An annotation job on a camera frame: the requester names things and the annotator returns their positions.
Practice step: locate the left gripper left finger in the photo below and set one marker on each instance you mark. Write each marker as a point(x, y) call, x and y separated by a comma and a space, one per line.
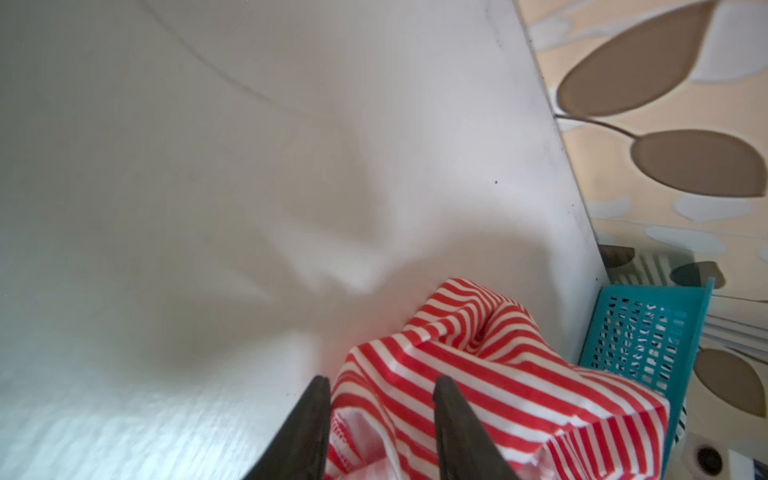
point(299, 449)

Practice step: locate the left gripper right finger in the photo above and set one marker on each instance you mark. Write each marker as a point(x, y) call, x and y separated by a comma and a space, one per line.
point(465, 449)

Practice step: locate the striped red white tank top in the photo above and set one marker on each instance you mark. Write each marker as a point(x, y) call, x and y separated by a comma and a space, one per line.
point(543, 414)

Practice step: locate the teal plastic basket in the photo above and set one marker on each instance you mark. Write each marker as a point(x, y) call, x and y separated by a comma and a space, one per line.
point(651, 335)

